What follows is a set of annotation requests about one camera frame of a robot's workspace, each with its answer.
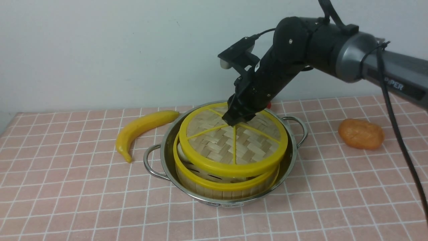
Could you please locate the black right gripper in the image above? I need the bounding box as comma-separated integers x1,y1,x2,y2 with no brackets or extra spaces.
222,47,306,127

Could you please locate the woven bamboo steamer lid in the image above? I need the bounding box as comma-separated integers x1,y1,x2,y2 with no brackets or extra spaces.
178,102,288,178

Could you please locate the bamboo steamer basket yellow rim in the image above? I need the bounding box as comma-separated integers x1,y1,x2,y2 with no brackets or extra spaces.
173,135,280,200

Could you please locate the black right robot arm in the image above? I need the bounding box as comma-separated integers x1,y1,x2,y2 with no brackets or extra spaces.
218,17,428,126

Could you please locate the yellow plastic banana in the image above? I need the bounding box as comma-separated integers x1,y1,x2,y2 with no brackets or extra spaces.
116,110,180,163

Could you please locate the orange-brown bread roll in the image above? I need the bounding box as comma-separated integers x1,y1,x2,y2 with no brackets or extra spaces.
338,118,385,150

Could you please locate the black wrist camera on right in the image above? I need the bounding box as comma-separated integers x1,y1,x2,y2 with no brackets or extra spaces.
218,34,260,75

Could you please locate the stainless steel two-handled pot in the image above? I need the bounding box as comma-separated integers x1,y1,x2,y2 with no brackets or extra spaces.
143,102,308,208

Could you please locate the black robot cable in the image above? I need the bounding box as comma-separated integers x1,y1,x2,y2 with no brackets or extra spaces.
318,0,428,225

